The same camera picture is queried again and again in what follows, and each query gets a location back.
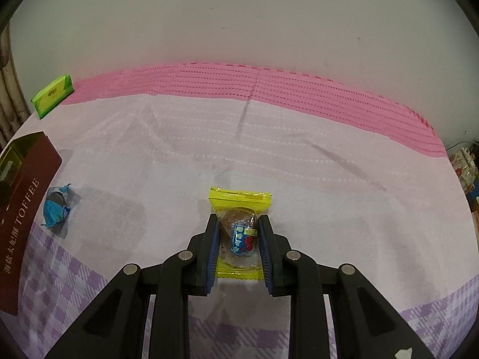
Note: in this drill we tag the cluttered shelf items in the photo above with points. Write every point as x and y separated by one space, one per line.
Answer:
464 165

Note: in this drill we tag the blue triangular candy packet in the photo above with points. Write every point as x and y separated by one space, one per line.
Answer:
57 209

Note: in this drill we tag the yellow date candy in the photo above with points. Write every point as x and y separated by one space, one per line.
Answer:
238 213

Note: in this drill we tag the pink purple checked tablecloth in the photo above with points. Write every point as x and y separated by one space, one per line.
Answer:
354 178

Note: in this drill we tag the green tissue pack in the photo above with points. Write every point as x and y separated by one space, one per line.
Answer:
52 95

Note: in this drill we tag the gold toffee tin box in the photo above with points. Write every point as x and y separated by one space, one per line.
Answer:
28 165

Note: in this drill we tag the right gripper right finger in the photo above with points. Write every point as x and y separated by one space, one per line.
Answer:
333 310

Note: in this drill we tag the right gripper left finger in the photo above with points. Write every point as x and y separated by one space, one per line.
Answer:
145 307

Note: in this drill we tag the beige patterned curtain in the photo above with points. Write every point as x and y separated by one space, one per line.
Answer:
14 111

